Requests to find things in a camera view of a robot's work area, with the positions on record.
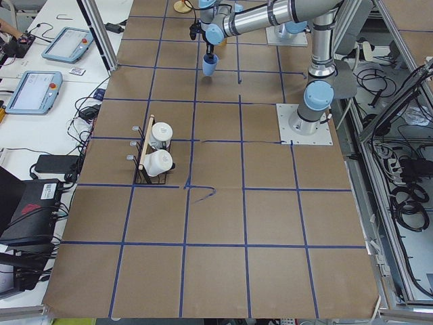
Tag round wooden stand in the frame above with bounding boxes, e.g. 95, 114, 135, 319
173, 0, 192, 14

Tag white mug inner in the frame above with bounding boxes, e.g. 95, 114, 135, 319
149, 122, 173, 150

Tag teach pendant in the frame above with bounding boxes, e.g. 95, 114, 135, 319
5, 70, 63, 115
41, 27, 93, 64

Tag aluminium frame post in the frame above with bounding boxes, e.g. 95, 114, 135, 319
76, 0, 118, 72

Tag white mug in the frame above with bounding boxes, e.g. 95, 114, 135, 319
149, 122, 173, 150
144, 149, 174, 177

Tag black laptop computer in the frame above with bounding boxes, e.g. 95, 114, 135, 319
1, 168, 64, 246

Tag black power brick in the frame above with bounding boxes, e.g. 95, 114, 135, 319
29, 154, 80, 179

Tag teach pendant near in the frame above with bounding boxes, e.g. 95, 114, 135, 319
5, 70, 63, 115

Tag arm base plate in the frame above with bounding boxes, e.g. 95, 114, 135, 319
266, 26, 308, 47
276, 104, 333, 146

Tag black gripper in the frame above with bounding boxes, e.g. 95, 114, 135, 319
206, 43, 215, 63

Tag teach pendant far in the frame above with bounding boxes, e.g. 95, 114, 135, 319
41, 27, 93, 64

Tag white mug outer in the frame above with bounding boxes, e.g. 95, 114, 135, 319
144, 149, 174, 177

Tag wooden rack dowel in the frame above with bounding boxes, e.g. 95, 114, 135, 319
138, 114, 155, 171

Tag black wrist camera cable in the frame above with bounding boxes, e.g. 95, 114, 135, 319
184, 0, 204, 41

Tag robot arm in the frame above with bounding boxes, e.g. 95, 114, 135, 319
198, 1, 307, 45
189, 0, 340, 135

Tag light blue plastic cup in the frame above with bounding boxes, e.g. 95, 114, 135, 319
202, 54, 219, 77

